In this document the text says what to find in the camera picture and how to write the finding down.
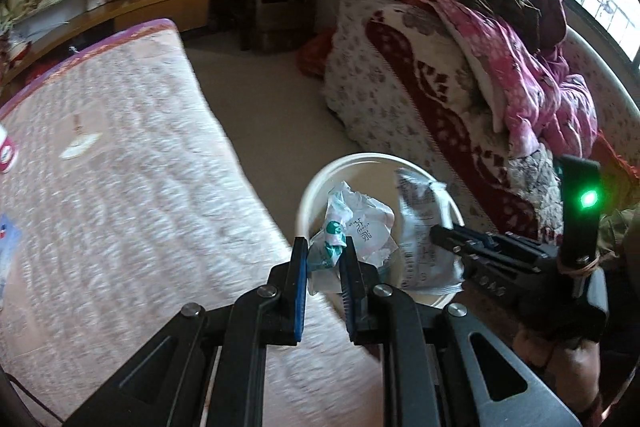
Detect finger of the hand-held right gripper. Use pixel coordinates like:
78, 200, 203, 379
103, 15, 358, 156
460, 254, 531, 303
429, 224, 556, 263

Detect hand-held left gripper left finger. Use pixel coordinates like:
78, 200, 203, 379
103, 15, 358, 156
62, 237, 311, 427

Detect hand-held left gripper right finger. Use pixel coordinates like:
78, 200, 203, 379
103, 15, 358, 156
340, 237, 581, 427

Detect white printed plastic bag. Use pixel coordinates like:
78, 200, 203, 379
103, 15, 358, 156
395, 168, 466, 294

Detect white green wrapper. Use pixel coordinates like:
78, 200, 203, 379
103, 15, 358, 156
306, 181, 398, 297

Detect white round bin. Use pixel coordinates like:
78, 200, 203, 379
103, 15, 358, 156
298, 153, 466, 308

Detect person's right hand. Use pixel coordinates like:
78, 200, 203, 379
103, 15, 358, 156
512, 327, 606, 427

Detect red white patterned blanket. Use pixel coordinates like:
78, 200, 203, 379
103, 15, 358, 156
365, 4, 566, 233

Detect pink floral clothing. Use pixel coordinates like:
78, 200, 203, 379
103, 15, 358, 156
431, 0, 599, 158

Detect sofa with floral cover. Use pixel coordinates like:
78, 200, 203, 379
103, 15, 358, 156
322, 0, 640, 258

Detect blue white card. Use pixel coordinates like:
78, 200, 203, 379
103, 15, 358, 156
0, 213, 23, 260

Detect wooden bench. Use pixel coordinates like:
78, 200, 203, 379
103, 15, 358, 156
0, 0, 216, 82

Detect white bottle with pink label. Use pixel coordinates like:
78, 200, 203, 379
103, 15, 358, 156
0, 124, 17, 175

